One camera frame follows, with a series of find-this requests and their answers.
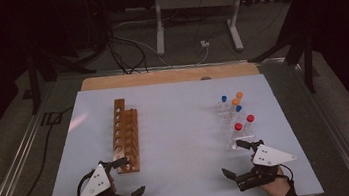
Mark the right hand-held gripper black cable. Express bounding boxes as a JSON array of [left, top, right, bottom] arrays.
[[276, 162, 296, 185]]

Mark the hand-held gripper black cable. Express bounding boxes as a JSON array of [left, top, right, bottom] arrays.
[[276, 162, 296, 185], [73, 168, 105, 196]]

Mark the clear plastic test tube rack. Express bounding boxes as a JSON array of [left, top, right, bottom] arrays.
[[215, 98, 259, 154]]

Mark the white floor cable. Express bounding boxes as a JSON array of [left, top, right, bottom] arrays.
[[109, 12, 213, 76]]

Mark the blue cap test tube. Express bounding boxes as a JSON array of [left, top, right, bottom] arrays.
[[219, 94, 231, 115], [232, 104, 245, 125]]

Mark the black tripod stand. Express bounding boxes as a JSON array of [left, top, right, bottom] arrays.
[[240, 0, 323, 101], [23, 37, 102, 115]]

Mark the wooden test tube rack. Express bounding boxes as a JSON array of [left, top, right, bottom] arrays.
[[105, 96, 145, 176]]

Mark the orange cap test tube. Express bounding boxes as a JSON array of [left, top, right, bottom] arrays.
[[229, 97, 242, 119], [233, 91, 246, 111]]

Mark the left hand-held gripper black cable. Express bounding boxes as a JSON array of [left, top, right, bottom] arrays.
[[73, 168, 105, 196]]

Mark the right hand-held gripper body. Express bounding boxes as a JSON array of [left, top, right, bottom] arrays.
[[231, 140, 301, 193]]

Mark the white table mat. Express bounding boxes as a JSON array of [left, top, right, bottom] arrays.
[[28, 63, 324, 196]]

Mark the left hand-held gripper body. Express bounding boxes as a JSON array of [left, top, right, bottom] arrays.
[[71, 157, 134, 196]]

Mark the red cap test tube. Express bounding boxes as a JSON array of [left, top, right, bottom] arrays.
[[230, 122, 247, 147], [243, 113, 258, 138]]

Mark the person's right hand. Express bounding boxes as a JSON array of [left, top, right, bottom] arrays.
[[259, 172, 293, 196]]

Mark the black floor cable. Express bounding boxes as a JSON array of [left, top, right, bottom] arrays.
[[0, 105, 87, 196]]

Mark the black cable bundle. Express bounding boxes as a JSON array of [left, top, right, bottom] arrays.
[[83, 0, 150, 80]]

